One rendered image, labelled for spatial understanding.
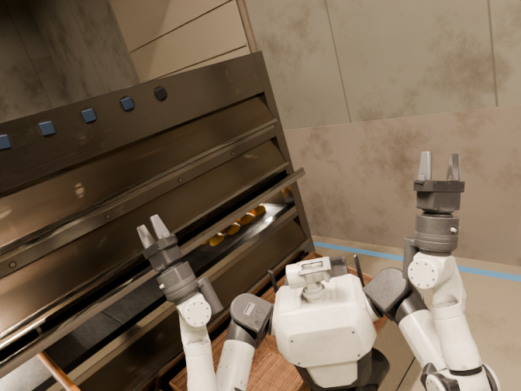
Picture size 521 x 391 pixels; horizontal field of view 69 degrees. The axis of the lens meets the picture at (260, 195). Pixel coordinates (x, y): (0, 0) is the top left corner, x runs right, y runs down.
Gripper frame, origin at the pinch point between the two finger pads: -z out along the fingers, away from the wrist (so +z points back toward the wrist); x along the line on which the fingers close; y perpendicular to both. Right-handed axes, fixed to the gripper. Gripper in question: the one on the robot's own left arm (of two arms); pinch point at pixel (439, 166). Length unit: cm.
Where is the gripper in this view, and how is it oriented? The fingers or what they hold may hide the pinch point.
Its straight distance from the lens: 93.1
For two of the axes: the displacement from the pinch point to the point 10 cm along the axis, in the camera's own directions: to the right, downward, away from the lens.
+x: -9.3, -0.1, -3.7
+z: -0.3, 10.0, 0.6
